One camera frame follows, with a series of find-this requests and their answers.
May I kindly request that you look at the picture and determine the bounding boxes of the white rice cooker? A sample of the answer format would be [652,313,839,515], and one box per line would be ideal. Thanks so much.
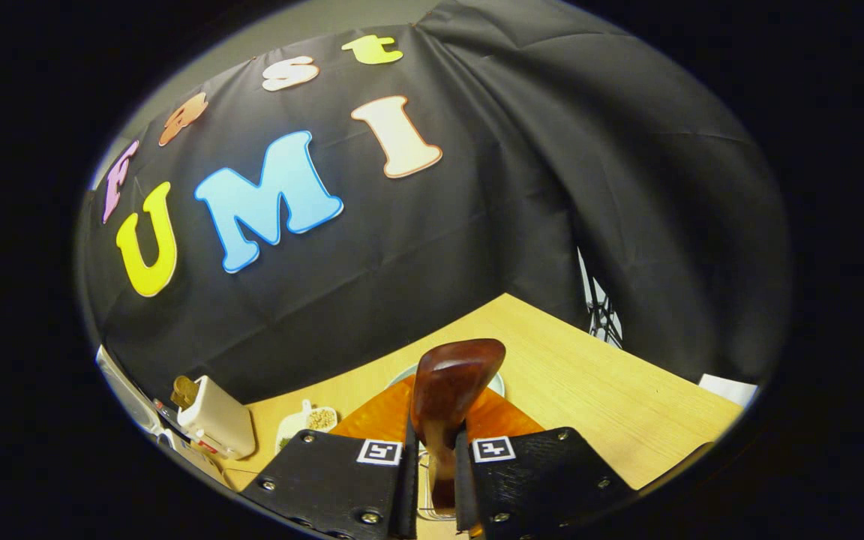
[94,345,230,488]

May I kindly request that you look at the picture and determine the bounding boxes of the brown toast slice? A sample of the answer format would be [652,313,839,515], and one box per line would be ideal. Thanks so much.
[171,375,201,410]

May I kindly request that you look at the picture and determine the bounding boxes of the white toaster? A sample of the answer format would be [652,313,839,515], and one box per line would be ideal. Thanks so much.
[177,375,257,460]

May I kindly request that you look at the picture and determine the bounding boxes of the brown wooden spoon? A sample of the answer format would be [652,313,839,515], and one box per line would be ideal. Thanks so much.
[409,337,508,515]

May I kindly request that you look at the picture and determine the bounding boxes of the black backdrop cloth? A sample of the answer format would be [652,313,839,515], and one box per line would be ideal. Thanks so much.
[76,0,793,406]

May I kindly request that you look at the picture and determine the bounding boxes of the clear plastic bottle red label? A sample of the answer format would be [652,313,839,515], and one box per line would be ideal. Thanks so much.
[151,397,221,457]

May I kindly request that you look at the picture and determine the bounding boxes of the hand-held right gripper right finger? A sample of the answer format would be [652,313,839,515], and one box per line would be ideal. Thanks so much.
[453,405,639,540]

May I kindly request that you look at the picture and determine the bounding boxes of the black metal stand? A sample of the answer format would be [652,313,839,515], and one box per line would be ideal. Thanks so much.
[578,247,624,350]

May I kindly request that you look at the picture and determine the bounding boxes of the white divided grain dish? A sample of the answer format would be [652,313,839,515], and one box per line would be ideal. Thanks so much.
[276,399,339,455]

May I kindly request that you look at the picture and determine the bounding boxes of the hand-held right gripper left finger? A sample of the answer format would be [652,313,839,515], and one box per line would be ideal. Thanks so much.
[241,375,419,540]

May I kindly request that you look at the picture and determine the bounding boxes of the wire chopstick holder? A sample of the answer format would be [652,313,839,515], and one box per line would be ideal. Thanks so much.
[417,448,464,523]

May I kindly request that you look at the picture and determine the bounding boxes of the white paper sheet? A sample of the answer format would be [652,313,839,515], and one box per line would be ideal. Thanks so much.
[698,373,759,410]

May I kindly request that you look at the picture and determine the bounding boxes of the pale green plate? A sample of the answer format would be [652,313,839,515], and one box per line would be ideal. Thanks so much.
[385,364,508,398]

